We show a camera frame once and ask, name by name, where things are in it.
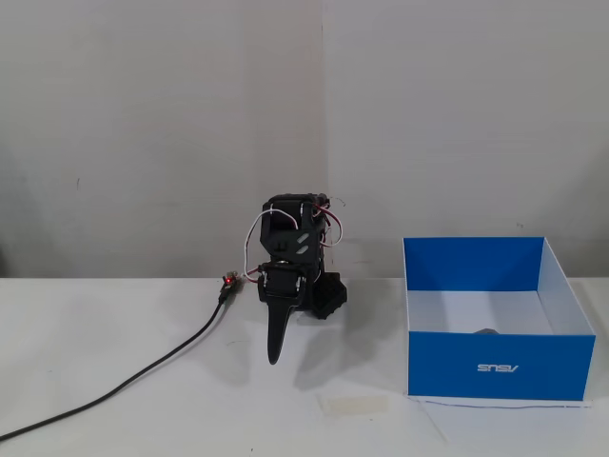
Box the blue white ASUS box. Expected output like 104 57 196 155
402 236 597 404

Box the clear tape piece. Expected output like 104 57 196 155
317 394 390 416

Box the white servo cable loop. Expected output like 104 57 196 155
241 209 275 282

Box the black USB cable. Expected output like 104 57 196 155
0 287 233 442

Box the red white servo cable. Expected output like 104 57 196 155
311 202 347 248

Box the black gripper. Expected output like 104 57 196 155
256 263 310 366

